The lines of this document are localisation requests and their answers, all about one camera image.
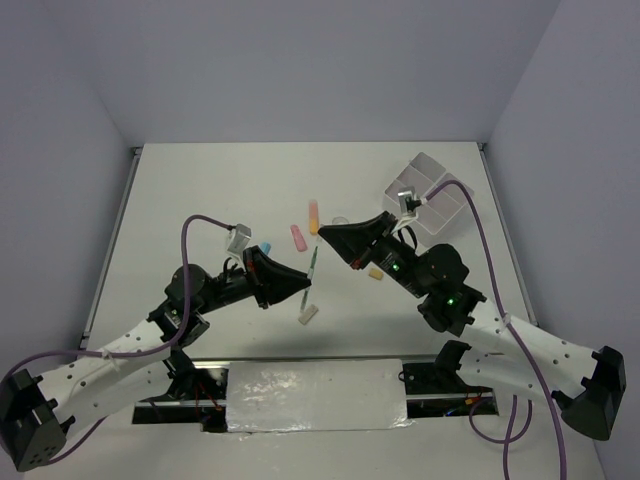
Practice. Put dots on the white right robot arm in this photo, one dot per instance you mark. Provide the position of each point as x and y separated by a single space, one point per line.
488 347

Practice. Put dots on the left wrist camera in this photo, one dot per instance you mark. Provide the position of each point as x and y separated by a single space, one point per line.
238 239

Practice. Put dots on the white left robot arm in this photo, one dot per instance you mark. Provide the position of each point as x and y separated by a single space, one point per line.
40 413

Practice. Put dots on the clear compartment organizer box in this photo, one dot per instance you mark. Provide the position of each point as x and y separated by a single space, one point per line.
437 216

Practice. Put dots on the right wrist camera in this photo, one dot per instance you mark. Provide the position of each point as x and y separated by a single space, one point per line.
409 202

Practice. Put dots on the beige eraser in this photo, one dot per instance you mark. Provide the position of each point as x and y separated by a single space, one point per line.
307 314

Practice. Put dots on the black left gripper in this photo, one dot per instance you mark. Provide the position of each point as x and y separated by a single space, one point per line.
270 281

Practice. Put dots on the orange pink highlighter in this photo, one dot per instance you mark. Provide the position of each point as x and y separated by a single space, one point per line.
313 217

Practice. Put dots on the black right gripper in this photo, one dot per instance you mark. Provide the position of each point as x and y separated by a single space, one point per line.
354 240

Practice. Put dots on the silver foil panel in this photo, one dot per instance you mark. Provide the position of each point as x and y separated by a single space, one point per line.
310 396

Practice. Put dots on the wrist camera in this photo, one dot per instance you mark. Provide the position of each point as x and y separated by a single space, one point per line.
409 202
238 239

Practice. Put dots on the light blue highlighter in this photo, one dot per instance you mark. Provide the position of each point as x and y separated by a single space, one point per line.
265 247

